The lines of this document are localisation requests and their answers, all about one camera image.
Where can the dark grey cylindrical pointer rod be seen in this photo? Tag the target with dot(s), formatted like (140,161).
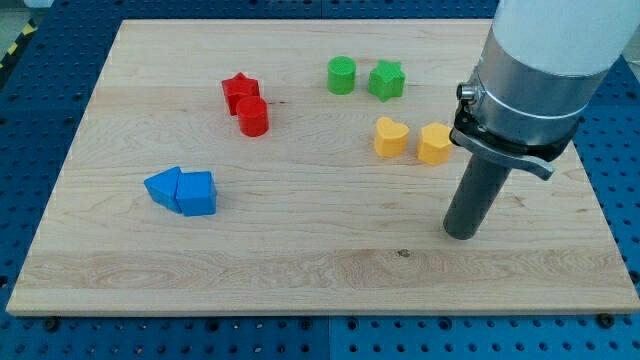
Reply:
(476,192)

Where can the yellow hexagon block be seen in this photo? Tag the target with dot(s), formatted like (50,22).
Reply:
(434,144)

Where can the yellow heart block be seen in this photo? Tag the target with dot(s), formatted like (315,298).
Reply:
(390,138)

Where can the green star block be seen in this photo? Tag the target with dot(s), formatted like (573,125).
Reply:
(387,80)

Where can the light wooden board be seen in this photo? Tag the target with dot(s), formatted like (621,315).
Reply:
(309,219)

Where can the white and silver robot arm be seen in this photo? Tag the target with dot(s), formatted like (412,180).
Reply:
(541,63)

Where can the blue pentagon block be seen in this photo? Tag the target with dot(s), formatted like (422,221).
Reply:
(196,193)

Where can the green cylinder block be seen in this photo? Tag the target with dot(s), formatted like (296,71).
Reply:
(341,75)

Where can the red star block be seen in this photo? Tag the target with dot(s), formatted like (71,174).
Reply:
(238,87)

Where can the red cylinder block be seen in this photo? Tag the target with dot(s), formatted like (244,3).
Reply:
(252,112)

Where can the blue triangle block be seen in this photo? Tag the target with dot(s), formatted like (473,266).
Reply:
(162,188)

